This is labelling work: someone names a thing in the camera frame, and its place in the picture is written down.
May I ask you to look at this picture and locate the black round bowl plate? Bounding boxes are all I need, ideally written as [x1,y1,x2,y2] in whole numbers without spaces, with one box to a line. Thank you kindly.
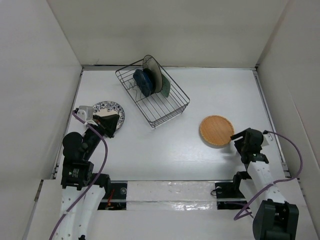
[143,68,156,94]

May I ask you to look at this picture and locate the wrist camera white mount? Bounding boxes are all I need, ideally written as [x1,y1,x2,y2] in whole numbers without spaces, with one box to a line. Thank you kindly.
[261,130,274,147]
[72,105,94,124]

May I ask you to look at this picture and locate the blue white floral plate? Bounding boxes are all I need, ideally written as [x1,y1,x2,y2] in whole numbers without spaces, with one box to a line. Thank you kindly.
[86,100,125,132]

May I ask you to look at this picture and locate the orange woven bamboo round plate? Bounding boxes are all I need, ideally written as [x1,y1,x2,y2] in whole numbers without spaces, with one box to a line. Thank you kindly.
[199,115,235,147]

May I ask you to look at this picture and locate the dark blue leaf-shaped plate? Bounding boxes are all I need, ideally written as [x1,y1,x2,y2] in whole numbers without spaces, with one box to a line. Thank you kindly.
[133,69,153,97]

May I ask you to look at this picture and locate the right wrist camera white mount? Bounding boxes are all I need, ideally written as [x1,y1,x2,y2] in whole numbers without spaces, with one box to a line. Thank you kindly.
[261,130,274,147]

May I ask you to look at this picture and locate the cream round plate tree drawing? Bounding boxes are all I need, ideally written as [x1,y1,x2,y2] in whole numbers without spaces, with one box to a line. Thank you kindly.
[142,54,163,93]

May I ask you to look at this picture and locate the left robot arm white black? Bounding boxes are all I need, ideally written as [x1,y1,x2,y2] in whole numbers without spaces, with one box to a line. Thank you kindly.
[49,109,120,240]

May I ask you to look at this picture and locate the grey wire dish rack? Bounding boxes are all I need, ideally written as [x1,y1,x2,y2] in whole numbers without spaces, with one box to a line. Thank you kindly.
[115,59,190,128]

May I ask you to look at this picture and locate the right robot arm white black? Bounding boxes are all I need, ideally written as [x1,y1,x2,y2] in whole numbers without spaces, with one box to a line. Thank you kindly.
[231,128,299,240]

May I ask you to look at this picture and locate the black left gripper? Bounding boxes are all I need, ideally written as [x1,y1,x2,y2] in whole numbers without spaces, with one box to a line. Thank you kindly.
[83,113,120,159]

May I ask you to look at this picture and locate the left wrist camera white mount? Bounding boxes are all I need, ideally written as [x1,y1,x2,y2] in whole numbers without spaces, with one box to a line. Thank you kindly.
[72,105,94,124]

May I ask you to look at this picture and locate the silver front rail tape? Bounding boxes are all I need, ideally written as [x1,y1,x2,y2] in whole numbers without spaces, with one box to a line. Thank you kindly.
[99,180,247,211]

